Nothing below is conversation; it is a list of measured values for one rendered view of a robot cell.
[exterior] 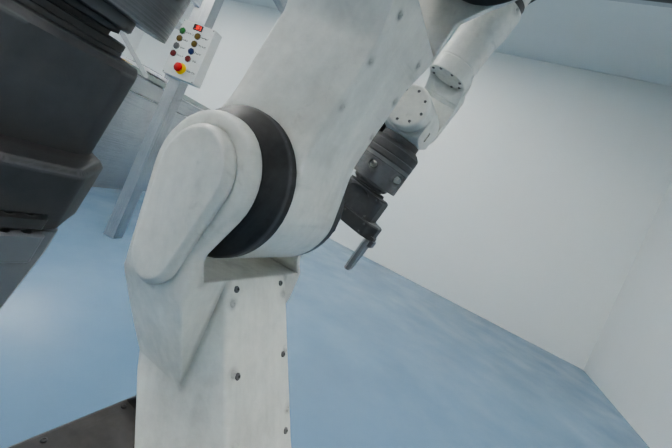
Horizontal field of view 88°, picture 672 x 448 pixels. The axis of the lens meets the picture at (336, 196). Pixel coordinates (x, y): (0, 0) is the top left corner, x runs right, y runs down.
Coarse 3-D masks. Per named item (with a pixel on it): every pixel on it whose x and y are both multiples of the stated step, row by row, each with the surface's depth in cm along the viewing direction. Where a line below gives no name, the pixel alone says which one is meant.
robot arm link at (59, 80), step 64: (0, 0) 10; (64, 0) 12; (128, 0) 12; (0, 64) 10; (64, 64) 11; (128, 64) 14; (0, 128) 11; (64, 128) 12; (0, 192) 10; (64, 192) 12
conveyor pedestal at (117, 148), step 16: (128, 96) 226; (128, 112) 231; (144, 112) 244; (112, 128) 225; (128, 128) 237; (144, 128) 250; (112, 144) 230; (128, 144) 243; (112, 160) 235; (128, 160) 249; (112, 176) 241
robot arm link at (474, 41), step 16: (528, 0) 51; (480, 16) 50; (496, 16) 49; (512, 16) 50; (464, 32) 51; (480, 32) 50; (496, 32) 50; (448, 48) 52; (464, 48) 51; (480, 48) 51; (496, 48) 53; (480, 64) 52
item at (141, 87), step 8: (136, 80) 222; (144, 80) 227; (136, 88) 224; (144, 88) 230; (152, 88) 236; (160, 88) 243; (144, 96) 237; (152, 96) 239; (160, 96) 246; (184, 104) 272; (184, 112) 276; (192, 112) 285
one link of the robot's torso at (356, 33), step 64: (320, 0) 31; (384, 0) 28; (448, 0) 39; (512, 0) 37; (256, 64) 34; (320, 64) 31; (384, 64) 32; (256, 128) 30; (320, 128) 30; (320, 192) 34; (256, 256) 33
